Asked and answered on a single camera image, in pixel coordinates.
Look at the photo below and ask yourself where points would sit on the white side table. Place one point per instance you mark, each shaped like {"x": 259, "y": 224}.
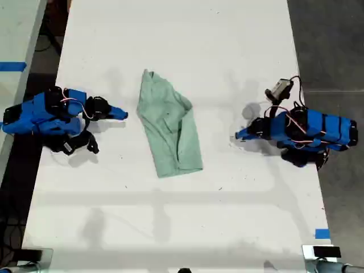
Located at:
{"x": 14, "y": 28}

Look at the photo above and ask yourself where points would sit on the black flat device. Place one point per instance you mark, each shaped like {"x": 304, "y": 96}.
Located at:
{"x": 326, "y": 251}

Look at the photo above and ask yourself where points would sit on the black camera stalk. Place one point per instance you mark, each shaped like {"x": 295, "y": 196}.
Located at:
{"x": 274, "y": 109}

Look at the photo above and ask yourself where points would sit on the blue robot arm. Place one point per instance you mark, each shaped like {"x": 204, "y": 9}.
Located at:
{"x": 327, "y": 128}
{"x": 42, "y": 113}

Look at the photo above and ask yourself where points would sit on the black camera box with label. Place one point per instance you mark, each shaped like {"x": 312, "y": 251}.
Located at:
{"x": 69, "y": 146}

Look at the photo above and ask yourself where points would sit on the short blue tape strip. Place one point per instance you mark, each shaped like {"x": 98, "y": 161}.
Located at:
{"x": 322, "y": 233}

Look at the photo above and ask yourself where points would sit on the grey metal tube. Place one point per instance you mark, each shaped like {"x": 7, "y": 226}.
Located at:
{"x": 25, "y": 268}
{"x": 330, "y": 266}

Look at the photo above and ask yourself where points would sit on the pale green T-shirt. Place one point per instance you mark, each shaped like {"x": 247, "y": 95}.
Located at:
{"x": 167, "y": 128}

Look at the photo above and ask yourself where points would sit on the long blue tape strip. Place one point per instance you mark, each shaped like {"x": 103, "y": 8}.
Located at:
{"x": 12, "y": 66}

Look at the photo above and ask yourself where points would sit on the small black round object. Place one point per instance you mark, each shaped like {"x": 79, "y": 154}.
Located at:
{"x": 184, "y": 270}

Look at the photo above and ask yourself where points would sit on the grey and black camera box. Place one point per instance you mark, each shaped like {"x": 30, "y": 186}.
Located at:
{"x": 280, "y": 88}

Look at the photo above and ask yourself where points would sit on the grey box with black top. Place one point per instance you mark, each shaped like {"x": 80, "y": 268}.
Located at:
{"x": 32, "y": 255}

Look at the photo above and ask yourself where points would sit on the white box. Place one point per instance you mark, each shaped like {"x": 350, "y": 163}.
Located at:
{"x": 307, "y": 251}

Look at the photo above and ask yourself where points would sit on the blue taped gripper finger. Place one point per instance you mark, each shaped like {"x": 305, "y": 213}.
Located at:
{"x": 118, "y": 111}
{"x": 244, "y": 132}
{"x": 115, "y": 116}
{"x": 246, "y": 138}

